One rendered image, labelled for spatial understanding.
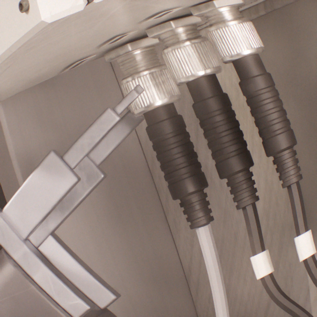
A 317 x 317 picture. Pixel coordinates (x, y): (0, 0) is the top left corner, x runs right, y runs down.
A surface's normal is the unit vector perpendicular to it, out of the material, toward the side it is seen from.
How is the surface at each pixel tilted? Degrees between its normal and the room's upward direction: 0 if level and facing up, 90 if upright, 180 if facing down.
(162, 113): 45
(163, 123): 49
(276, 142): 55
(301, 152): 90
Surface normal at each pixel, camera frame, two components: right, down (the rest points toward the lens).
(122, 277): 0.40, -0.02
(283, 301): -0.22, -0.36
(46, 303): -0.13, 0.01
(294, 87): -0.87, 0.32
